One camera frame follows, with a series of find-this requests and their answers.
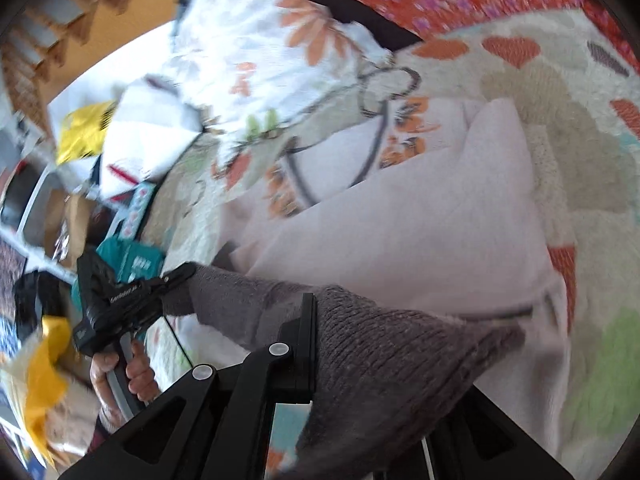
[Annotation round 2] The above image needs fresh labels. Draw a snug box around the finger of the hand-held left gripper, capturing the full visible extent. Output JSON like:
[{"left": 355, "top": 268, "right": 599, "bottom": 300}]
[{"left": 160, "top": 262, "right": 198, "bottom": 293}]

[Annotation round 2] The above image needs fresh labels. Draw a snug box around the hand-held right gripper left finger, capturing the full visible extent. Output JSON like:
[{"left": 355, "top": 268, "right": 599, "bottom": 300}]
[{"left": 60, "top": 292, "right": 318, "bottom": 480}]

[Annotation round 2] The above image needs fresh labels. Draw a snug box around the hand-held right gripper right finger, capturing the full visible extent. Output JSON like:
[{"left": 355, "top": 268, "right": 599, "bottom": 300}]
[{"left": 425, "top": 385, "right": 573, "bottom": 480}]

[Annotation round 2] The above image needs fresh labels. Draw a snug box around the white sweater with orange flowers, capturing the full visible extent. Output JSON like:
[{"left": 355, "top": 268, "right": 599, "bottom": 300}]
[{"left": 160, "top": 95, "right": 571, "bottom": 480}]

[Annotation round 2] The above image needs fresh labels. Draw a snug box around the person's left forearm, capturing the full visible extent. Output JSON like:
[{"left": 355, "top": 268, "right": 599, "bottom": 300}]
[{"left": 92, "top": 405, "right": 132, "bottom": 442}]

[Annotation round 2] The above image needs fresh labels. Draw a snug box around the person's left hand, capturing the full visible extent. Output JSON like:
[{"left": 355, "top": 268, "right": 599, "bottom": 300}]
[{"left": 89, "top": 340, "right": 161, "bottom": 426}]

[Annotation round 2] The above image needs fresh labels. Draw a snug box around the green box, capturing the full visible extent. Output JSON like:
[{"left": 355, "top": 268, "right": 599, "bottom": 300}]
[{"left": 95, "top": 237, "right": 166, "bottom": 291}]

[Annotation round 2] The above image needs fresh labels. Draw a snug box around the black bag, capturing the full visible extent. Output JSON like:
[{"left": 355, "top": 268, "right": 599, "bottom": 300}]
[{"left": 15, "top": 270, "right": 66, "bottom": 341}]

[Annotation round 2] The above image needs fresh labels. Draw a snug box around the light blue patterned box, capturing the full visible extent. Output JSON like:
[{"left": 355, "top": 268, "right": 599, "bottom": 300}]
[{"left": 107, "top": 182, "right": 158, "bottom": 241}]

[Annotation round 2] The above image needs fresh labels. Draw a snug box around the brown cardboard box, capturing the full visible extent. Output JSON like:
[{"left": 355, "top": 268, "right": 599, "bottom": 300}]
[{"left": 42, "top": 190, "right": 101, "bottom": 261}]

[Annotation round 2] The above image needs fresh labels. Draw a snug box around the yellow cloth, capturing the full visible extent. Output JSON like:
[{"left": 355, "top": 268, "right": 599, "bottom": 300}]
[{"left": 25, "top": 315, "right": 73, "bottom": 456}]

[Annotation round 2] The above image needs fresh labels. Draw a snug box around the white plastic bag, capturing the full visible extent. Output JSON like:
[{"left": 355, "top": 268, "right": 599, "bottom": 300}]
[{"left": 97, "top": 75, "right": 201, "bottom": 201}]

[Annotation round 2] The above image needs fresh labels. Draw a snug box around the yellow plastic bag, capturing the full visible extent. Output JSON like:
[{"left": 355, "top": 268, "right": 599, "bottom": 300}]
[{"left": 56, "top": 101, "right": 118, "bottom": 166}]

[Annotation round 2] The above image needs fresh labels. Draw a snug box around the white floral pillow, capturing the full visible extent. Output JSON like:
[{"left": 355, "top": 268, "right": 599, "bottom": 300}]
[{"left": 165, "top": 0, "right": 396, "bottom": 161}]

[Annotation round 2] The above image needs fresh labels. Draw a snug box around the quilted bedspread with heart print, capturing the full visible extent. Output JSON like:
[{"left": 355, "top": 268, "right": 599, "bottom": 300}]
[{"left": 140, "top": 10, "right": 640, "bottom": 461}]

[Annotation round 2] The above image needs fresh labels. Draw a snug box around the black cable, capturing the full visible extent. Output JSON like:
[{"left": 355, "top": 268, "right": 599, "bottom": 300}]
[{"left": 159, "top": 314, "right": 195, "bottom": 370}]

